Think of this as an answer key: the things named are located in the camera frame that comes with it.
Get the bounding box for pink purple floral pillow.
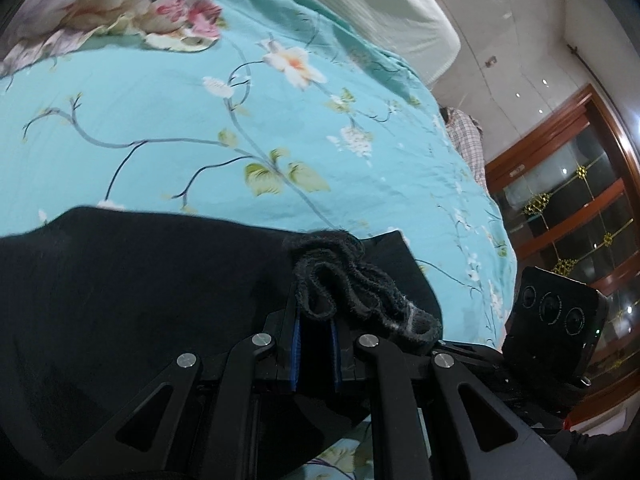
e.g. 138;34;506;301
1;0;222;77

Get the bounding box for black pants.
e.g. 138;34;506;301
1;208;442;479

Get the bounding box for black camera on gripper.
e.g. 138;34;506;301
502;266;608;418

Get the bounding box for wooden glass door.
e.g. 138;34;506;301
486;86;639;425

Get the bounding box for plaid cloth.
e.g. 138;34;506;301
439;106;488;192

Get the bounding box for turquoise floral bed sheet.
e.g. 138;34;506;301
0;0;519;480

